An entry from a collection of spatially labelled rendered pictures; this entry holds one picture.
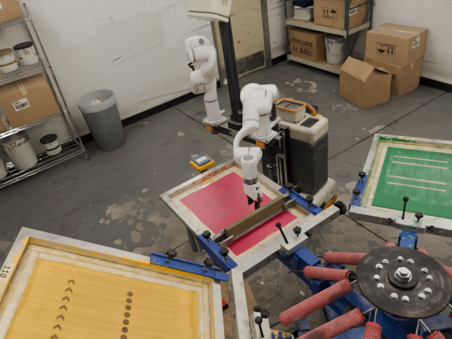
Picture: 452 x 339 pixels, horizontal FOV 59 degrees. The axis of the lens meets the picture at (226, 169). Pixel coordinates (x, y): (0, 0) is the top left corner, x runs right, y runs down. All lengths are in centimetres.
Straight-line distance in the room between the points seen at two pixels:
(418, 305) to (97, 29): 465
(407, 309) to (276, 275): 186
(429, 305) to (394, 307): 11
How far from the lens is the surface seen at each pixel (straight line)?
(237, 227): 206
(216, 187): 248
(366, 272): 150
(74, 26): 522
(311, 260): 188
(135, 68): 555
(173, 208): 235
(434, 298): 148
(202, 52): 249
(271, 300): 305
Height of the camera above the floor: 245
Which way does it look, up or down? 35 degrees down
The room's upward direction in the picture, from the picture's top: 10 degrees counter-clockwise
